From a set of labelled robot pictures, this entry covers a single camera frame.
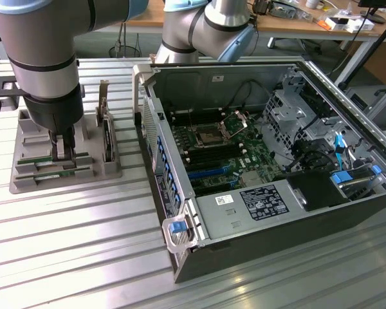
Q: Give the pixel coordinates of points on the CPU socket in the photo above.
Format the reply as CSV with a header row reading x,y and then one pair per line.
x,y
207,136

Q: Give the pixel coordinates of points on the silver chipset heatsink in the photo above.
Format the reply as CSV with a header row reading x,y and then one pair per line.
x,y
250,179

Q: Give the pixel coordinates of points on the black plastic duct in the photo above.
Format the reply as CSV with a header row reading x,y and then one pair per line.
x,y
315,190

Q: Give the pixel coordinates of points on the black expansion slot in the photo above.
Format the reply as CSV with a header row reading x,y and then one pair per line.
x,y
215,190

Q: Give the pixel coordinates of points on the grey power supply unit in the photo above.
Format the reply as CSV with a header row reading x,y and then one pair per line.
x,y
218,219

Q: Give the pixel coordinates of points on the perforated metal drive cage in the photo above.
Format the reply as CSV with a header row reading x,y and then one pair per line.
x,y
283,122

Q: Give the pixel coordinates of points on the green motherboard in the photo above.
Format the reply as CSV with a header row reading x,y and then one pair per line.
x,y
260,148

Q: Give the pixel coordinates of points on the grey parts rack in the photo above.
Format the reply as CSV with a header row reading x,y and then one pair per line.
x,y
25,186

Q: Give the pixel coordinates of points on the open black PC case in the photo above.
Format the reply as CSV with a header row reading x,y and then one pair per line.
x,y
276,244

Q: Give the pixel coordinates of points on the black monitor stand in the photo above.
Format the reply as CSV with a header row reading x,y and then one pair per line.
x,y
374,16

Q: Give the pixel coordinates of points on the thin metal locking lever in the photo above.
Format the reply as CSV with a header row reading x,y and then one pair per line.
x,y
191,118

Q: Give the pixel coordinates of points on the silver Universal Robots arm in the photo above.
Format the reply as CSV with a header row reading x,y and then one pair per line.
x,y
42,38

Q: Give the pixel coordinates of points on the black RAM slot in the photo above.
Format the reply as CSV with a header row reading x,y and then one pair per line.
x,y
212,146
196,114
212,159
199,120
212,150
212,154

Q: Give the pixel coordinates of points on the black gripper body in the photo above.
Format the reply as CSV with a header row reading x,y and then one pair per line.
x,y
54,112

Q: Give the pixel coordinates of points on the green RAM stick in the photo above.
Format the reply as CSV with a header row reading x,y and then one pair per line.
x,y
45,176
35,159

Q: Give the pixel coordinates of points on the blue expansion slot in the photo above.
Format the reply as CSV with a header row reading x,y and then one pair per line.
x,y
206,173

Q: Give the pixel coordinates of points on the black graphics card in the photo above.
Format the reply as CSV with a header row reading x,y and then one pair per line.
x,y
107,141

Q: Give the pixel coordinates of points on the white cup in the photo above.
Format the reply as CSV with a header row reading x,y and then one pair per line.
x,y
312,4

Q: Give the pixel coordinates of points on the blue drive latch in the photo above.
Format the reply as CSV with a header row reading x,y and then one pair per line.
x,y
341,177

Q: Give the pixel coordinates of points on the white flat box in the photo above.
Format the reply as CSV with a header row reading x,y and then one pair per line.
x,y
360,25

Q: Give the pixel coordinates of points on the metal socket cover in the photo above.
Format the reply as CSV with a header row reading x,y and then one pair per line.
x,y
235,124

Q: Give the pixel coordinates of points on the wooden desk with white frame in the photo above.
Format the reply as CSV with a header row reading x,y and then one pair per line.
x,y
148,16
296,24

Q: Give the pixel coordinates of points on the black tripod pole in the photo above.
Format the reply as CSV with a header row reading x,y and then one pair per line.
x,y
370,51

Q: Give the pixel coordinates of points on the blue case release latch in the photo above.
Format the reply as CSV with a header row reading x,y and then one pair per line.
x,y
176,226

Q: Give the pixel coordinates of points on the grey metal device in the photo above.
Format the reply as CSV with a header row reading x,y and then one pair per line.
x,y
286,11

